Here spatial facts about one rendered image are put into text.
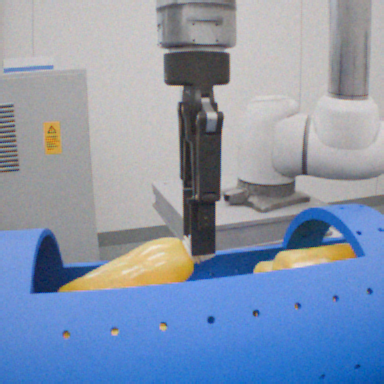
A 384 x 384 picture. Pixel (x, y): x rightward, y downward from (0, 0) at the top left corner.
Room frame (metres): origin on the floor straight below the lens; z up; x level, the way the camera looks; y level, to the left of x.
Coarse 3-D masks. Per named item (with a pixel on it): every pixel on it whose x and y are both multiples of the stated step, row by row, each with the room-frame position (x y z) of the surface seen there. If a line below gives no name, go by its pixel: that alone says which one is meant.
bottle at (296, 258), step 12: (288, 252) 0.41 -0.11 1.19; (300, 252) 0.41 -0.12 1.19; (312, 252) 0.41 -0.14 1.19; (324, 252) 0.41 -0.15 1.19; (336, 252) 0.41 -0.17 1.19; (348, 252) 0.41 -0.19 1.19; (276, 264) 0.42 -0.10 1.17; (288, 264) 0.39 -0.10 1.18; (300, 264) 0.39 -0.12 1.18; (312, 264) 0.39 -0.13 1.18
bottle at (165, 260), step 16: (160, 240) 0.43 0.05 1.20; (176, 240) 0.43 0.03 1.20; (128, 256) 0.42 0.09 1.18; (144, 256) 0.41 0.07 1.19; (160, 256) 0.41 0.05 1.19; (176, 256) 0.41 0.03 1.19; (192, 256) 0.42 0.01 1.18; (96, 272) 0.41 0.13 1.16; (112, 272) 0.40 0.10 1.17; (128, 272) 0.40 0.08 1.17; (144, 272) 0.40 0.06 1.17; (160, 272) 0.40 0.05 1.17; (176, 272) 0.40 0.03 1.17; (192, 272) 0.42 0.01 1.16; (64, 288) 0.40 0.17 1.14; (80, 288) 0.39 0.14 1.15; (96, 288) 0.39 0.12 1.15
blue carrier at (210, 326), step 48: (0, 240) 0.34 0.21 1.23; (48, 240) 0.43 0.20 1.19; (288, 240) 0.54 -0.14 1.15; (336, 240) 0.57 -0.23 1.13; (0, 288) 0.27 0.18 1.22; (48, 288) 0.47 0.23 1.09; (144, 288) 0.30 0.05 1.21; (192, 288) 0.30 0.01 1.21; (240, 288) 0.31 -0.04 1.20; (288, 288) 0.31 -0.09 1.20; (336, 288) 0.32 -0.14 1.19; (0, 336) 0.24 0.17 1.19; (48, 336) 0.25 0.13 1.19; (96, 336) 0.26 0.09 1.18; (144, 336) 0.26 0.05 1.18; (192, 336) 0.27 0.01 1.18; (240, 336) 0.28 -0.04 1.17; (288, 336) 0.28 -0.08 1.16; (336, 336) 0.29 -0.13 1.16
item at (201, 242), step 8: (192, 208) 0.41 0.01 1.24; (192, 216) 0.41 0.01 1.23; (192, 224) 0.41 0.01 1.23; (192, 232) 0.41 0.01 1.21; (200, 232) 0.42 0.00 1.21; (208, 232) 0.42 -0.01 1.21; (192, 240) 0.41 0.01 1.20; (200, 240) 0.42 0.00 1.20; (208, 240) 0.42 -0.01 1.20; (192, 248) 0.41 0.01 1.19; (200, 248) 0.42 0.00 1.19; (208, 248) 0.42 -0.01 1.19
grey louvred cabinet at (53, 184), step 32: (0, 96) 1.55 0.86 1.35; (32, 96) 1.59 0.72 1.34; (64, 96) 1.64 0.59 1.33; (0, 128) 1.54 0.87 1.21; (32, 128) 1.59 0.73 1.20; (64, 128) 1.64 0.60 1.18; (0, 160) 1.53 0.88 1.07; (32, 160) 1.59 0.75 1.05; (64, 160) 1.64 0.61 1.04; (0, 192) 1.53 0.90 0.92; (32, 192) 1.58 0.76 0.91; (64, 192) 1.63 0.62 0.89; (0, 224) 1.52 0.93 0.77; (32, 224) 1.57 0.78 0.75; (64, 224) 1.63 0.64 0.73; (64, 256) 1.62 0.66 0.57; (96, 256) 1.67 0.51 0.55
